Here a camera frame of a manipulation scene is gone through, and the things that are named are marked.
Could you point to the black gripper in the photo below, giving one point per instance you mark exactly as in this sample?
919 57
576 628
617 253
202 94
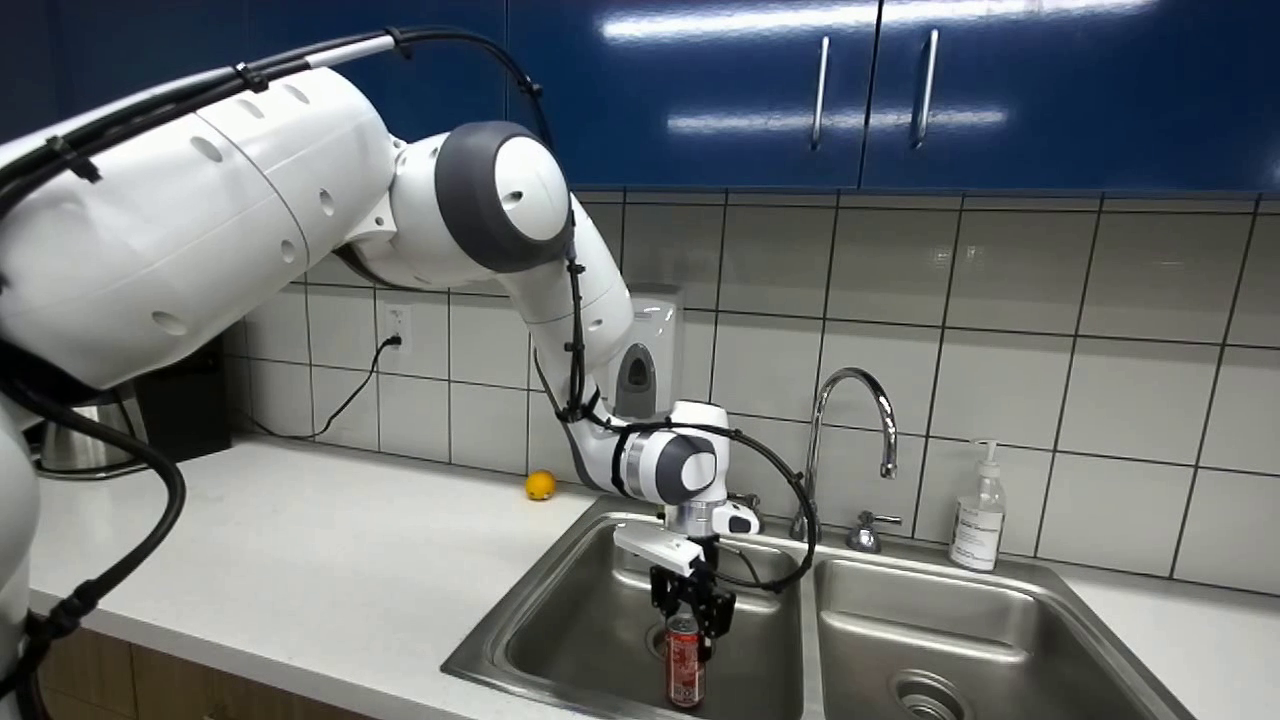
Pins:
692 586

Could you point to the red soda can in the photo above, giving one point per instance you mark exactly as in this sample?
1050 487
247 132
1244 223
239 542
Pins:
684 673

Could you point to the stainless steel double sink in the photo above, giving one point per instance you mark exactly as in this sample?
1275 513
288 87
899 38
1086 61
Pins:
934 612

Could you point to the round sink drain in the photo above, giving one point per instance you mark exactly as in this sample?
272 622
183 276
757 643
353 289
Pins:
930 699

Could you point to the small yellow lemon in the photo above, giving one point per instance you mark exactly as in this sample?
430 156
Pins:
543 487

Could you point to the chrome gooseneck faucet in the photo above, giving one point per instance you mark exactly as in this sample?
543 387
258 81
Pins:
881 412

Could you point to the clear pump soap bottle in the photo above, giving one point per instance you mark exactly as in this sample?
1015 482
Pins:
978 525

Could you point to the wooden base cabinet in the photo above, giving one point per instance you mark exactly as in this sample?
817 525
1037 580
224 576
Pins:
202 685

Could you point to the black coffee maker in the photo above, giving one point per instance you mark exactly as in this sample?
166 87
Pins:
195 401

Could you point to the steel coffee carafe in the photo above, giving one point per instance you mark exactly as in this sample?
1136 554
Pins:
83 444

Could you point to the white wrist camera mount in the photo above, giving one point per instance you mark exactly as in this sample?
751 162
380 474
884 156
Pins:
663 547

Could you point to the white wall soap dispenser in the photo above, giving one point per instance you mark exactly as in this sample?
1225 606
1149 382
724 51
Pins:
663 323

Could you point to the white wall outlet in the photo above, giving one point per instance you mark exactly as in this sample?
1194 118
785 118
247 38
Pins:
392 323

